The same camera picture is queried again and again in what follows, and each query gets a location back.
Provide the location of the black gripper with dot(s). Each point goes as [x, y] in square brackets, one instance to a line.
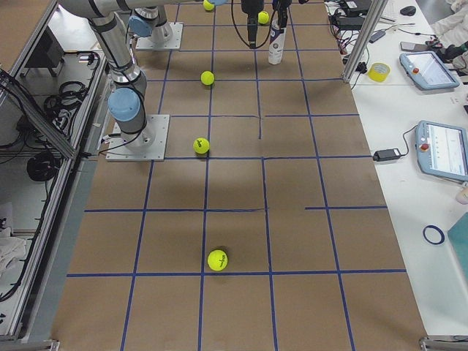
[249, 8]
[283, 17]

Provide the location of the clear Wilson tennis ball can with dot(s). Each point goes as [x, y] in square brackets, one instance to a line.
[276, 44]

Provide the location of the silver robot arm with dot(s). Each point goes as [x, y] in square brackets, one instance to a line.
[109, 20]

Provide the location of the yellow tennis ball front left side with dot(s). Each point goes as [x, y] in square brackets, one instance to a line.
[208, 6]

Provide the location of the yellow tennis ball centre back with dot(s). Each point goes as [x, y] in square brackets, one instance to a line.
[207, 78]

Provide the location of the yellow tennis ball near base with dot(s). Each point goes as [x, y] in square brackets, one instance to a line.
[201, 145]

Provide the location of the yellow tennis ball far left side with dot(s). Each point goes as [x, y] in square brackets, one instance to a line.
[217, 260]

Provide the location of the grey usb hub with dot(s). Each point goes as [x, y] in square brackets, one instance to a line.
[379, 34]

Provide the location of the yellow tape roll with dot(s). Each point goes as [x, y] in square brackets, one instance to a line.
[379, 72]

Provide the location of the black computer mouse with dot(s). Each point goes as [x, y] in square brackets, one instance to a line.
[408, 11]

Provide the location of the teach pendant upper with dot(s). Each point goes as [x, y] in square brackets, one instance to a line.
[427, 71]

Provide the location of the teach pendant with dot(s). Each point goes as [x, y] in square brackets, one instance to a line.
[427, 71]
[441, 150]

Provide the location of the black power adapter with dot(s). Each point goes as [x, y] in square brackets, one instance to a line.
[386, 155]

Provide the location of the teach pendant lower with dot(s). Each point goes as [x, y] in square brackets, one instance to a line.
[441, 150]

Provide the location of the teal box corner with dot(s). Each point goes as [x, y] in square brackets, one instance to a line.
[457, 235]

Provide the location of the white cloth rag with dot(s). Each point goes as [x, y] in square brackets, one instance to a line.
[13, 249]

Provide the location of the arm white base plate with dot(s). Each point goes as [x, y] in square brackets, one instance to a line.
[166, 37]
[149, 145]

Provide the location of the aluminium frame post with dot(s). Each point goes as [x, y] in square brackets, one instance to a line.
[375, 11]

